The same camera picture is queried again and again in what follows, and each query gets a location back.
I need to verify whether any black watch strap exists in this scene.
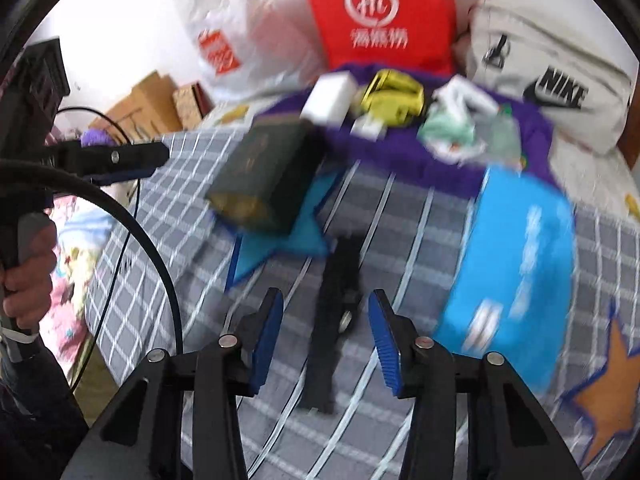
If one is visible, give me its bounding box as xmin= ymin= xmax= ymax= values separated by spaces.
xmin=297 ymin=231 xmax=369 ymax=416

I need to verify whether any blue tissue pack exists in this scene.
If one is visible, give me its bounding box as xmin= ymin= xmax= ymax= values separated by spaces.
xmin=435 ymin=166 xmax=574 ymax=393

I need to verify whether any white tissue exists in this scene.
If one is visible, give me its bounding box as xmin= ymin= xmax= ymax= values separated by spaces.
xmin=350 ymin=114 xmax=387 ymax=142

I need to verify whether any translucent organza pouch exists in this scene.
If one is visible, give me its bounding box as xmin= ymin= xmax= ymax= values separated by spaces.
xmin=475 ymin=113 xmax=522 ymax=167

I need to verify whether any yellow fabric pouch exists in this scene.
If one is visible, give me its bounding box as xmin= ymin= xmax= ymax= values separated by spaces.
xmin=360 ymin=68 xmax=425 ymax=128

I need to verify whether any white glove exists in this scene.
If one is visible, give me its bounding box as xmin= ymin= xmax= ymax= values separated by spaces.
xmin=432 ymin=75 xmax=499 ymax=122

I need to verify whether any person left hand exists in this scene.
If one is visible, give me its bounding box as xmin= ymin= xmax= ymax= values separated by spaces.
xmin=1 ymin=220 xmax=56 ymax=330

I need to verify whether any colourful bedding pile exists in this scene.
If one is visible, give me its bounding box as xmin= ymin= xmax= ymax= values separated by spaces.
xmin=40 ymin=195 xmax=114 ymax=378

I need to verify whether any patterned small book box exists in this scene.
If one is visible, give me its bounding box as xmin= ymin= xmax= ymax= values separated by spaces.
xmin=172 ymin=82 xmax=213 ymax=130

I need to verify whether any dark green tea tin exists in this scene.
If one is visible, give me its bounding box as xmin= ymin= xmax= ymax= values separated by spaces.
xmin=205 ymin=114 xmax=328 ymax=235

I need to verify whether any mint green cloth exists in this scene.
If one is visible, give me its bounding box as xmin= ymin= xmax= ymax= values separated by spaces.
xmin=416 ymin=107 xmax=482 ymax=165

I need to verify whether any purple knitted cloth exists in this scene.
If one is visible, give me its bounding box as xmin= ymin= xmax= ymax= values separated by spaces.
xmin=254 ymin=62 xmax=566 ymax=201

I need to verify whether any white Miniso plastic bag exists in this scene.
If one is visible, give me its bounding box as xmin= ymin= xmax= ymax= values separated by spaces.
xmin=172 ymin=0 xmax=323 ymax=103

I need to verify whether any beige Nike pouch bag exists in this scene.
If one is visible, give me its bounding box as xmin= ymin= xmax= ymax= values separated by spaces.
xmin=454 ymin=0 xmax=634 ymax=155

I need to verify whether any red Haidilao paper bag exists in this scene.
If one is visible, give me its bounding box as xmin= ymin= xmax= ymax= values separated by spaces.
xmin=309 ymin=0 xmax=457 ymax=74

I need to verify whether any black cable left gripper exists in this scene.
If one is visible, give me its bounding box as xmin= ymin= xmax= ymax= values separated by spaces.
xmin=0 ymin=156 xmax=186 ymax=356

